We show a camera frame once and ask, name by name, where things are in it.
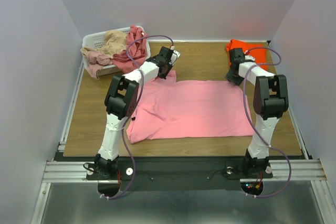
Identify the folded orange t shirt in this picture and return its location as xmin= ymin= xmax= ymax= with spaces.
xmin=225 ymin=39 xmax=267 ymax=66

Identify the dusty pink t shirt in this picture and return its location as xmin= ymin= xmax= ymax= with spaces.
xmin=86 ymin=51 xmax=113 ymax=80

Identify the beige t shirt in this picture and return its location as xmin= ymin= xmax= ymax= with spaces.
xmin=80 ymin=30 xmax=128 ymax=58

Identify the white plastic laundry basket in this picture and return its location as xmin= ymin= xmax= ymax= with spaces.
xmin=80 ymin=25 xmax=146 ymax=79

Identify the dark red t shirt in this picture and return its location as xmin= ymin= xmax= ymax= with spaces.
xmin=112 ymin=25 xmax=148 ymax=73

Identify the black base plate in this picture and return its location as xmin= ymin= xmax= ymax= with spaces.
xmin=83 ymin=156 xmax=273 ymax=197

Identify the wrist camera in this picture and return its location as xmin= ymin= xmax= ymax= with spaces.
xmin=170 ymin=50 xmax=181 ymax=65
xmin=245 ymin=55 xmax=256 ymax=62

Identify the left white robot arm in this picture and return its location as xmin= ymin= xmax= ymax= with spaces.
xmin=91 ymin=47 xmax=181 ymax=179

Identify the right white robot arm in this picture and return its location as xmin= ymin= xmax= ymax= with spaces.
xmin=226 ymin=48 xmax=289 ymax=177

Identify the aluminium frame rail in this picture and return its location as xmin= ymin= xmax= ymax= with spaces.
xmin=29 ymin=58 xmax=92 ymax=224

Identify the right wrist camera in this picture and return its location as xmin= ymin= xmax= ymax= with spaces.
xmin=245 ymin=55 xmax=256 ymax=62

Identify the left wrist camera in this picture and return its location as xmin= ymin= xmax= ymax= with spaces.
xmin=170 ymin=50 xmax=181 ymax=65

